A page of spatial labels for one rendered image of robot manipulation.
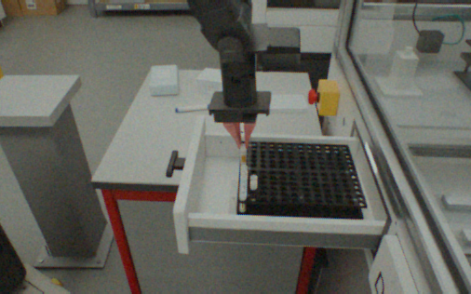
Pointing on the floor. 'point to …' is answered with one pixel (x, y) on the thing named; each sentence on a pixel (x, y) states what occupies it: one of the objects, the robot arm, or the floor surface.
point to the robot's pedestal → (49, 166)
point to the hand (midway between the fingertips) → (243, 143)
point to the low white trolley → (144, 172)
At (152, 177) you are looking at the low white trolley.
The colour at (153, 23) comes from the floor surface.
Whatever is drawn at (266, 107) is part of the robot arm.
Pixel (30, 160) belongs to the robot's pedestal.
